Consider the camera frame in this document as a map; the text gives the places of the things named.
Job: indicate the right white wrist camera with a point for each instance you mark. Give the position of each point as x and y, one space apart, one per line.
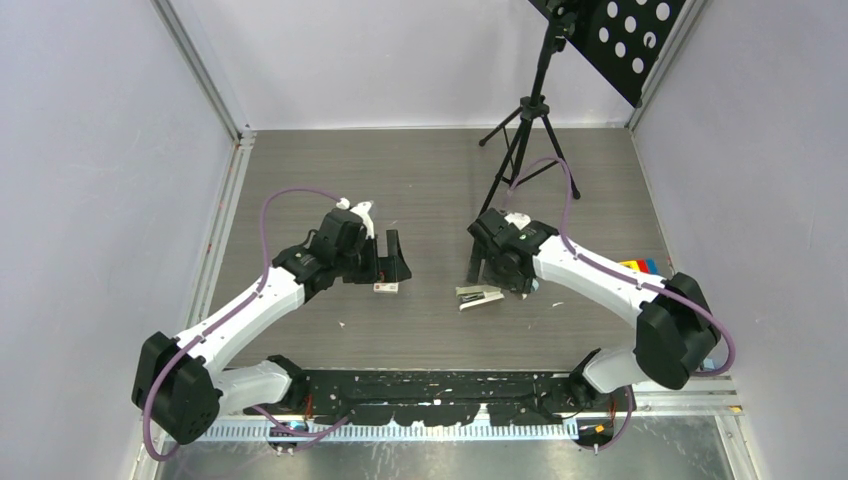
517 219

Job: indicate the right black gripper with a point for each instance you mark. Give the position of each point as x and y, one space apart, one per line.
518 282

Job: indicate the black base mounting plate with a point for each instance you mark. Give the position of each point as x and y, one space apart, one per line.
439 398

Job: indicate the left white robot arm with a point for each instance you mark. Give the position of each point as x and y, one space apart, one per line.
183 383

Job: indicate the black perforated panel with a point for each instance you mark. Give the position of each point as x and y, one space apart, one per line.
622 40

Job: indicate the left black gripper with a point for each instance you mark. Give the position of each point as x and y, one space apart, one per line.
396 270

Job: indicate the colourful block toy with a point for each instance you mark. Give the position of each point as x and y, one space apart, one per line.
646 265

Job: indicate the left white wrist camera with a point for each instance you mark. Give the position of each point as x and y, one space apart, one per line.
363 210

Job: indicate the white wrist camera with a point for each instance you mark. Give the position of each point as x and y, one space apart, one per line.
517 219
363 210

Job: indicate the black tripod stand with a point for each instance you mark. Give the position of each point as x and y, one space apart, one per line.
530 126

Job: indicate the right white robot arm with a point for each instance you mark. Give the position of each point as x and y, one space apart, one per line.
671 319

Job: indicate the aluminium frame rail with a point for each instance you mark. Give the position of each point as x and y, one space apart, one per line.
186 31

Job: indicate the white staple box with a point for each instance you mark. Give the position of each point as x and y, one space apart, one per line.
386 288

